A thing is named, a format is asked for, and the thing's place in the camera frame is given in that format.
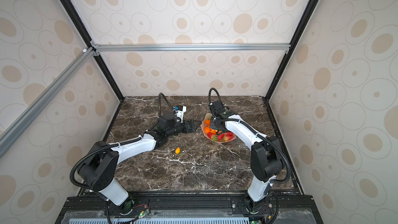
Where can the black frame post left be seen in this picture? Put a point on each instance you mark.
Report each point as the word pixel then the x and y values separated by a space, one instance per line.
pixel 83 32

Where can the strawberry with leaves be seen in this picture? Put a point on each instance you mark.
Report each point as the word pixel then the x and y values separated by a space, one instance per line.
pixel 212 136

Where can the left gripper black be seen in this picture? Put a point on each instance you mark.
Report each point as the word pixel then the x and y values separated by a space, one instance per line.
pixel 190 126

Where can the black frame post right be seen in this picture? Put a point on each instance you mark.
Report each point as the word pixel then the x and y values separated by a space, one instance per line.
pixel 302 24

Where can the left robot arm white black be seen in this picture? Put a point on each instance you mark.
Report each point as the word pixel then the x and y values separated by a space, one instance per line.
pixel 96 170

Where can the horizontal aluminium rail back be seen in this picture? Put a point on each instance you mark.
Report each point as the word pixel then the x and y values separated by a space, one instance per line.
pixel 191 47

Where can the black frame post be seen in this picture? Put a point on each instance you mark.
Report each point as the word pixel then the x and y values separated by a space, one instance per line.
pixel 83 32
pixel 302 24

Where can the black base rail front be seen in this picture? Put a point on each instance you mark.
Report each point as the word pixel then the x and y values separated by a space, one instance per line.
pixel 191 208

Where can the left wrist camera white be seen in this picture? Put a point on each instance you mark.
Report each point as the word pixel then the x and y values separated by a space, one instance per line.
pixel 179 112

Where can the strawberry red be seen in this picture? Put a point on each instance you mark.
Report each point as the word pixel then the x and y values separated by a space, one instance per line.
pixel 228 136
pixel 220 136

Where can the pink scalloped fruit bowl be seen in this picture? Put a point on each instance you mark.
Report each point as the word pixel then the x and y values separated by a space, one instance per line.
pixel 209 116

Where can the diagonal aluminium rail left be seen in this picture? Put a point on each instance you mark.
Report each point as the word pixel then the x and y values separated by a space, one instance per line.
pixel 17 128

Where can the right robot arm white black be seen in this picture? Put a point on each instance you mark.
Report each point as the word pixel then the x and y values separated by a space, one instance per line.
pixel 268 163

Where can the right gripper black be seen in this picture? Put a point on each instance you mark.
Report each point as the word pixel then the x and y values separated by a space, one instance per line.
pixel 212 125

